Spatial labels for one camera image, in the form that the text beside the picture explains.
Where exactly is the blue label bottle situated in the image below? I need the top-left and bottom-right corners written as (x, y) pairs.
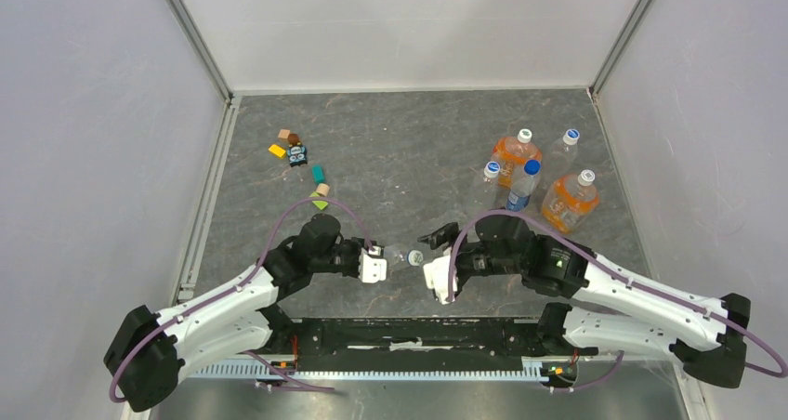
top-left (383, 243), bottom-right (412, 274)

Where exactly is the clear plastic bottle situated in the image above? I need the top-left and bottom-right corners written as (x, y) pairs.
top-left (466, 166), bottom-right (498, 216)

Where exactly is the white green bottle cap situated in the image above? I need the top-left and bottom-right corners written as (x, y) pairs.
top-left (407, 249), bottom-right (424, 267)

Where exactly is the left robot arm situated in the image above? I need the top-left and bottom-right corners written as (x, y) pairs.
top-left (103, 214), bottom-right (387, 413)

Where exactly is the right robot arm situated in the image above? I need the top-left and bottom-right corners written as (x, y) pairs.
top-left (417, 215), bottom-right (751, 388)

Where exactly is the blue cap pepsi bottle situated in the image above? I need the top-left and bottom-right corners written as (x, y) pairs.
top-left (506, 159), bottom-right (541, 212)

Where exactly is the orange bottle right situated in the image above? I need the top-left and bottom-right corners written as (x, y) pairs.
top-left (541, 169), bottom-right (599, 234)

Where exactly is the orange bottle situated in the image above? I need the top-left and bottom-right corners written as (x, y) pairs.
top-left (541, 169), bottom-right (599, 234)
top-left (491, 128), bottom-right (543, 188)

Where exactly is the orange bottle left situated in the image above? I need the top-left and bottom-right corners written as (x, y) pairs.
top-left (491, 128), bottom-right (543, 188)

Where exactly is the clear bottle white cap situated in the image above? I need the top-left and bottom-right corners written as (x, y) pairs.
top-left (541, 128), bottom-right (580, 185)

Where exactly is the green block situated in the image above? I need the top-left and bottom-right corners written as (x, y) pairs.
top-left (310, 192), bottom-right (328, 211)

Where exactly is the tan cylinder block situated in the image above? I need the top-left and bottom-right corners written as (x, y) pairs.
top-left (316, 183), bottom-right (330, 197)

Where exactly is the teal block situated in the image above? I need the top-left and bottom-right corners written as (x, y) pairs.
top-left (311, 164), bottom-right (325, 185)

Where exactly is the yellow block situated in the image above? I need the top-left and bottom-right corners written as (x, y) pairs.
top-left (269, 144), bottom-right (287, 159)

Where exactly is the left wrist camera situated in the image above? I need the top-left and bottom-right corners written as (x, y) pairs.
top-left (359, 245), bottom-right (387, 283)

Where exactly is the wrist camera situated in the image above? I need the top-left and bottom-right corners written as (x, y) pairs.
top-left (422, 256), bottom-right (459, 305)
top-left (359, 245), bottom-right (387, 283)

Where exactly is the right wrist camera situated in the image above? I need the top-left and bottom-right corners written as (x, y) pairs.
top-left (422, 256), bottom-right (459, 305)

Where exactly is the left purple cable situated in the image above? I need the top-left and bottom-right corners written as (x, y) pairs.
top-left (108, 196), bottom-right (382, 404)

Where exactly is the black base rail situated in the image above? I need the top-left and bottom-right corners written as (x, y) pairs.
top-left (270, 316), bottom-right (592, 373)

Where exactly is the white cable tray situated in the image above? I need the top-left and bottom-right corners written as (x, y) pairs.
top-left (190, 356), bottom-right (571, 383)

